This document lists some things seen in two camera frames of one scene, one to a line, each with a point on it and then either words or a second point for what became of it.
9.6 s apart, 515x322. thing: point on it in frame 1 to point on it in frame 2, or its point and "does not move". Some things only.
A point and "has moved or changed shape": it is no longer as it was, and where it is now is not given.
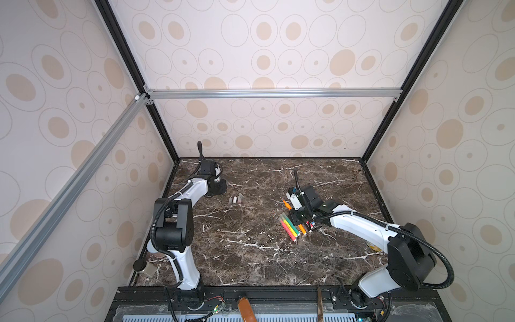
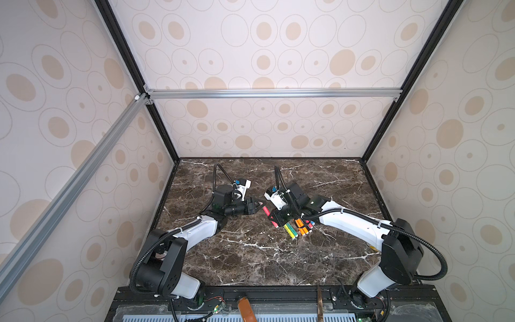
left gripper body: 218,188 to 239,208
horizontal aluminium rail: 270,92 does not move
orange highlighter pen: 288,205 has moved or changed shape
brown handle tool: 246,310 does not move
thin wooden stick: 320,315 does not move
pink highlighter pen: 287,231 to 267,212
